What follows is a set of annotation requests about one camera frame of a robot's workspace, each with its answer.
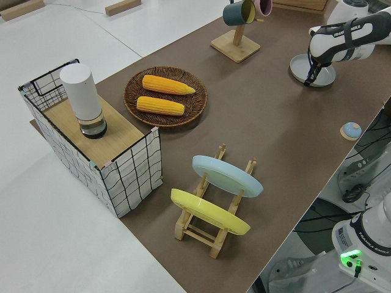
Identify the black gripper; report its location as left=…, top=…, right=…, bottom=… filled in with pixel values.
left=304, top=50, right=330, bottom=88

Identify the gray round plate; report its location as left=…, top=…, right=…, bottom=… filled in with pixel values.
left=289, top=53, right=337, bottom=89

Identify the light blue plate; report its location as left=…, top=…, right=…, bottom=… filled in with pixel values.
left=192, top=154, right=265, bottom=200

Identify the yellow plate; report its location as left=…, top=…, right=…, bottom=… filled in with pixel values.
left=170, top=188, right=252, bottom=236

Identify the blue bell with wooden base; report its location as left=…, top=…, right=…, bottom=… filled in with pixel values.
left=340, top=121, right=364, bottom=142

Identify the brown table mat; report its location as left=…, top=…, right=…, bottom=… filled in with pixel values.
left=29, top=0, right=391, bottom=293

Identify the wooden mug tree stand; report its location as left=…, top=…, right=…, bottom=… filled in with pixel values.
left=210, top=17, right=265, bottom=64

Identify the pink mug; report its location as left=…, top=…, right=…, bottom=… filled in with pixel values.
left=254, top=0, right=274, bottom=17

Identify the teal mug with yellow inside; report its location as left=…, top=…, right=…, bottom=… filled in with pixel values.
left=222, top=0, right=257, bottom=26

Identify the round wicker basket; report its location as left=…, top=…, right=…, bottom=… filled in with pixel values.
left=123, top=65, right=209, bottom=129

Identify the yellow corn cob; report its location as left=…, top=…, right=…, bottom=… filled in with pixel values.
left=136, top=96, right=186, bottom=117
left=142, top=74, right=197, bottom=96

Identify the black plug with green light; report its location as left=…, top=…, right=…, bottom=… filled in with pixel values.
left=351, top=258, right=365, bottom=279

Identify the wooden dish rack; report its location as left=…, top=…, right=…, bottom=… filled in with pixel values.
left=174, top=143, right=258, bottom=260

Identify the wooden lid board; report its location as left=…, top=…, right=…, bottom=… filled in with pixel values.
left=42, top=97, right=145, bottom=163

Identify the wooden block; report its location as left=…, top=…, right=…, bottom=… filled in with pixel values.
left=104, top=0, right=142, bottom=16
left=0, top=0, right=45, bottom=22

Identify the white cylinder with glass base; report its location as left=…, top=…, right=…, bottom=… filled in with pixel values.
left=59, top=63, right=109, bottom=140

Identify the coiled black cable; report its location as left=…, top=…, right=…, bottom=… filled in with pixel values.
left=341, top=183, right=365, bottom=204

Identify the wire basket with white liner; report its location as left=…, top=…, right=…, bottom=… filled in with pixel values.
left=17, top=57, right=163, bottom=219

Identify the thin blue wire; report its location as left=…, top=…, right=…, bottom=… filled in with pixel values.
left=45, top=0, right=106, bottom=15

